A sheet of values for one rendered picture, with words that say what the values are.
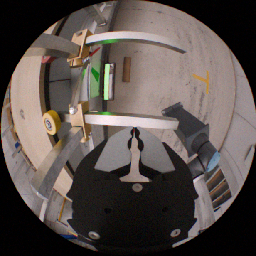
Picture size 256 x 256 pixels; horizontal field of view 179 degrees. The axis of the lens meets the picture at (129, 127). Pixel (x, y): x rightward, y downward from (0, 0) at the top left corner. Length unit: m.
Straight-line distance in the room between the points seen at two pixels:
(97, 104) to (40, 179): 0.37
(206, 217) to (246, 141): 2.13
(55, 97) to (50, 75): 0.12
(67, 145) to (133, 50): 1.12
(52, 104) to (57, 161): 0.32
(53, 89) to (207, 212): 1.05
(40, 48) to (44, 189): 0.24
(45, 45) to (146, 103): 1.10
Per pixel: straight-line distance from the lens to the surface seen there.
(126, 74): 1.01
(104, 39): 0.27
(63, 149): 0.23
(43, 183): 0.20
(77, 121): 0.29
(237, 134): 2.67
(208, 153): 0.69
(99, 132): 0.48
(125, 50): 1.17
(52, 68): 0.49
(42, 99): 0.36
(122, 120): 0.25
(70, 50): 0.24
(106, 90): 0.40
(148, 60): 1.14
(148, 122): 0.26
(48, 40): 0.20
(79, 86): 0.16
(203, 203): 0.66
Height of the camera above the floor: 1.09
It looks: 62 degrees down
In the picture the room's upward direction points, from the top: 176 degrees counter-clockwise
